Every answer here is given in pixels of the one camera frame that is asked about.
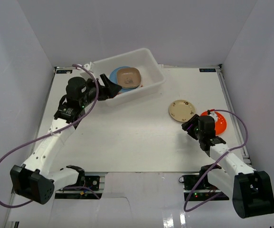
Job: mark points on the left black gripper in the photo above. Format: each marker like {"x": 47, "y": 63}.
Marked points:
{"x": 102, "y": 89}

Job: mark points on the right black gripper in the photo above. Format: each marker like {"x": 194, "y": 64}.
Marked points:
{"x": 193, "y": 121}

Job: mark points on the blue round plate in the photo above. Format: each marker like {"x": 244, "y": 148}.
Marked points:
{"x": 114, "y": 80}

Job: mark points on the brown square plate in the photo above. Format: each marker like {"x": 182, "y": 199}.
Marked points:
{"x": 129, "y": 77}

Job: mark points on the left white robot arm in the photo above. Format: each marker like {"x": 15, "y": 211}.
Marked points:
{"x": 32, "y": 179}

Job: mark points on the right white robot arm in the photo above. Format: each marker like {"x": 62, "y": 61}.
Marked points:
{"x": 249, "y": 190}

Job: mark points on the white plastic bin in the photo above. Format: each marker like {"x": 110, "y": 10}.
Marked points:
{"x": 141, "y": 59}

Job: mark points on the small floral cream plate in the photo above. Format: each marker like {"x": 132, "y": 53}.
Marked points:
{"x": 181, "y": 110}

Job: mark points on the orange round plate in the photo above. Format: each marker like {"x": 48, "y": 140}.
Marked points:
{"x": 220, "y": 124}

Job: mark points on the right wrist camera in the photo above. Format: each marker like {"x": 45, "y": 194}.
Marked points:
{"x": 213, "y": 114}

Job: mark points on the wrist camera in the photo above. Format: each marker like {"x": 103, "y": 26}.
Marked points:
{"x": 213, "y": 114}
{"x": 89, "y": 67}

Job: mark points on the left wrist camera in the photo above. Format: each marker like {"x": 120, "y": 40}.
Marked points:
{"x": 89, "y": 67}

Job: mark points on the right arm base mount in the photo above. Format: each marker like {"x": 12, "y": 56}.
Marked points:
{"x": 203, "y": 191}

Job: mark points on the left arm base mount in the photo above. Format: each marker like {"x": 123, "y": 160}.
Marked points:
{"x": 91, "y": 188}

